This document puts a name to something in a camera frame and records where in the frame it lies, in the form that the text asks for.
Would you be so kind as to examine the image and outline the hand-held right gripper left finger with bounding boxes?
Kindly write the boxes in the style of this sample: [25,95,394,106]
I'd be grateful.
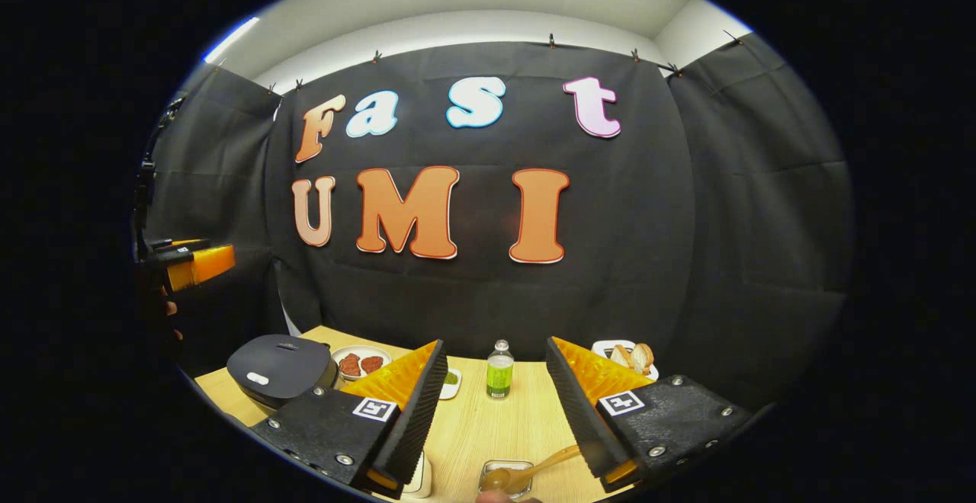
[250,339,449,500]

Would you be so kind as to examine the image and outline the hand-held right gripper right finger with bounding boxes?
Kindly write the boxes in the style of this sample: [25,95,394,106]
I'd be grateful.
[545,335,752,492]

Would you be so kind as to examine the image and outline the metal wire chopstick holder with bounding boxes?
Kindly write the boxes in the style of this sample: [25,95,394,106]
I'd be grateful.
[478,460,535,500]

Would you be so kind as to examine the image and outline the brown wooden spoon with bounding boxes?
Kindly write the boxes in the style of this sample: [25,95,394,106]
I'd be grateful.
[480,444,584,495]

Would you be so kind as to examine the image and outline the dark grey rice cooker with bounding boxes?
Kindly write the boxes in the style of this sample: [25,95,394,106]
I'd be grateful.
[226,334,339,415]

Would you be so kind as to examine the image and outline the clear glass container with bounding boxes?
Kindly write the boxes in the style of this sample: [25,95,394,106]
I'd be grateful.
[400,450,434,499]

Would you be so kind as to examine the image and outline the white toaster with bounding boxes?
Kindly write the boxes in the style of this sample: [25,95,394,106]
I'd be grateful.
[591,339,659,382]

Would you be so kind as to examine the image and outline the green label drink bottle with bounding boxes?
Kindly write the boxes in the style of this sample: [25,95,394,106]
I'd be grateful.
[486,339,515,401]

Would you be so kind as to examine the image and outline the round white plate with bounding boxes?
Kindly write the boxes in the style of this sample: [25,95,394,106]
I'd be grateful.
[330,345,392,382]

